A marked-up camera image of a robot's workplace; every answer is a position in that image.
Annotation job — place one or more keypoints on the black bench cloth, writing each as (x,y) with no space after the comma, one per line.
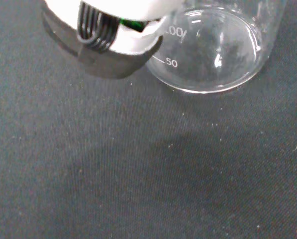
(113,161)

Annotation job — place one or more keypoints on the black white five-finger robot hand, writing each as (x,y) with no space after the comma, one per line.
(108,62)

